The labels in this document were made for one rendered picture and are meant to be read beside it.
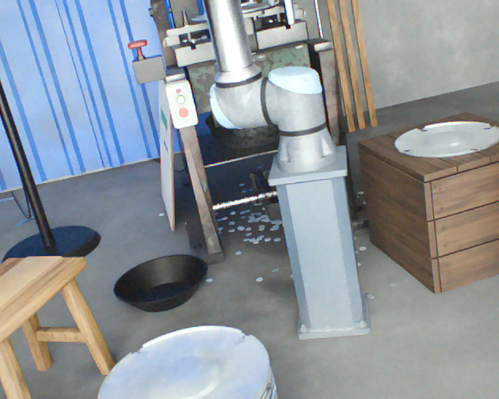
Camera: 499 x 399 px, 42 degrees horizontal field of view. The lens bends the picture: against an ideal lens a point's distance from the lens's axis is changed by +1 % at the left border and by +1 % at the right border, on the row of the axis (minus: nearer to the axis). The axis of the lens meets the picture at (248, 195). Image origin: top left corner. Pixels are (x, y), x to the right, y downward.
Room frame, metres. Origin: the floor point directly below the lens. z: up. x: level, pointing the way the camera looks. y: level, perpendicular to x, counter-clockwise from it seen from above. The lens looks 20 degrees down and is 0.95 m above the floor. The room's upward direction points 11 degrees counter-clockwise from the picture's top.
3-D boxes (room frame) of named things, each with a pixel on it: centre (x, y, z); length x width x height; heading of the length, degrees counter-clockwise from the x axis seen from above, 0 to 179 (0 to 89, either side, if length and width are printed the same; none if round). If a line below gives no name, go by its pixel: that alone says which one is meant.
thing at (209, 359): (0.91, 0.17, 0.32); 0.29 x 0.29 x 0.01
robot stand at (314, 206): (1.50, -0.16, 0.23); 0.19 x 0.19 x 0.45; 78
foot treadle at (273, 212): (2.17, -0.08, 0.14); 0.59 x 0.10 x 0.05; 4
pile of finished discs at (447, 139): (1.74, -0.59, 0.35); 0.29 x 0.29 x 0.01
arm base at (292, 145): (1.50, -0.16, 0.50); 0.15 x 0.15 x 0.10
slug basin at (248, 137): (2.30, -0.07, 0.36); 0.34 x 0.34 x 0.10
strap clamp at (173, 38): (2.29, 0.10, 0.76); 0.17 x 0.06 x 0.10; 94
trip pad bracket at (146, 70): (2.05, 0.22, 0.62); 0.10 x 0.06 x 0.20; 94
